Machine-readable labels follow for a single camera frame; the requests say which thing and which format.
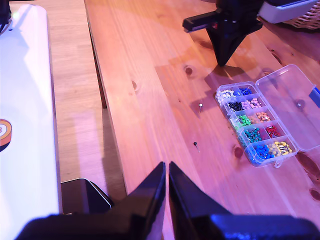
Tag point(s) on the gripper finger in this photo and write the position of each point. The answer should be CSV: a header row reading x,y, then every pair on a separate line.
x,y
150,195
225,42
185,195

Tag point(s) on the dark blue pin heap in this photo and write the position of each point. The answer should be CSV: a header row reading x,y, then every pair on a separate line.
x,y
245,90

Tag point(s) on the white pin heap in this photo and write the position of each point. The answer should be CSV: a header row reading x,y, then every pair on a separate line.
x,y
225,95

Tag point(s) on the black pin heap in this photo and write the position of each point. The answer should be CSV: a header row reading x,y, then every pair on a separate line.
x,y
235,106

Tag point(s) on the black glossy box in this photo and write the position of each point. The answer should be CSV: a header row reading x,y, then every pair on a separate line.
x,y
85,197

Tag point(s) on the pink pin heap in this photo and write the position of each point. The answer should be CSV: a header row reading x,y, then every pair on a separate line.
x,y
251,103

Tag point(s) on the clear plastic pin box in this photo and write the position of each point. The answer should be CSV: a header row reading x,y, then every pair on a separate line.
x,y
282,90

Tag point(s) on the green pin heap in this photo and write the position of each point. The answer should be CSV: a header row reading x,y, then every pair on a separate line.
x,y
244,120

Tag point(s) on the orange pin heap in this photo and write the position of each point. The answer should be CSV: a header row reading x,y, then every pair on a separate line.
x,y
263,117

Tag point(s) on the light blue pin heap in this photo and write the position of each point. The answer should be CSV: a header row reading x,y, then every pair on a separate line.
x,y
263,151

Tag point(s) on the teal pin heap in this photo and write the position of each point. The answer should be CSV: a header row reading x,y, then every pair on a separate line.
x,y
253,135

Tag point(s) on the red pin heap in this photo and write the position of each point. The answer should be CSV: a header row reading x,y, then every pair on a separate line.
x,y
272,131

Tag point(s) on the yellow pin heap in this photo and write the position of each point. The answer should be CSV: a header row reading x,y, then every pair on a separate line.
x,y
281,147

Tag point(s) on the orange black tape roll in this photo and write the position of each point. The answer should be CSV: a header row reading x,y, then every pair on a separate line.
x,y
5,135

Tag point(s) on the white board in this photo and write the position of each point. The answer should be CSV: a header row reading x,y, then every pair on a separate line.
x,y
25,100

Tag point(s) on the black base block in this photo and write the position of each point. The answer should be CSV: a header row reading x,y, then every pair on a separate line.
x,y
3,10

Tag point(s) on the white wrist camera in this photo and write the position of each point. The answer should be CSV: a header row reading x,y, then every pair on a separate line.
x,y
287,12

